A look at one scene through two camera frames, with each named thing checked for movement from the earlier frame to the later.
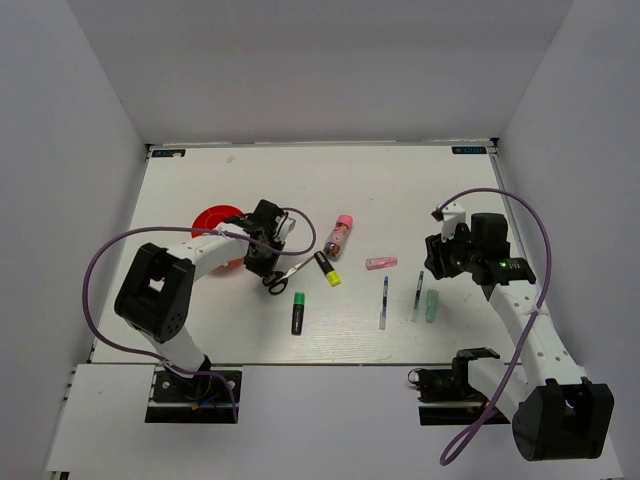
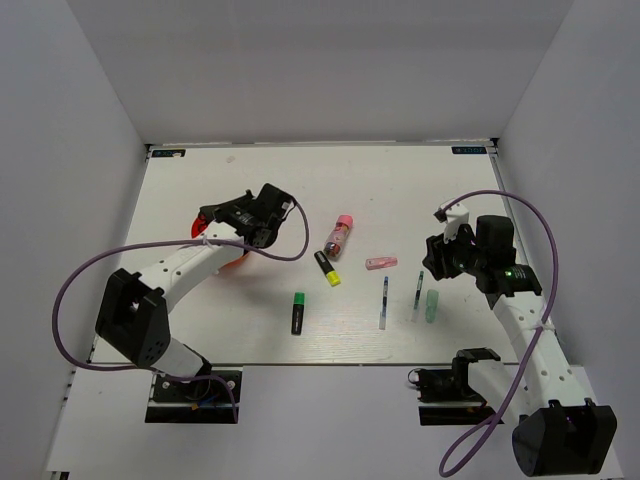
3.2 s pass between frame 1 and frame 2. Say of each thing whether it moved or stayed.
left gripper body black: moved
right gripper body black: stayed
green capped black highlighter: stayed
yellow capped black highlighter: stayed
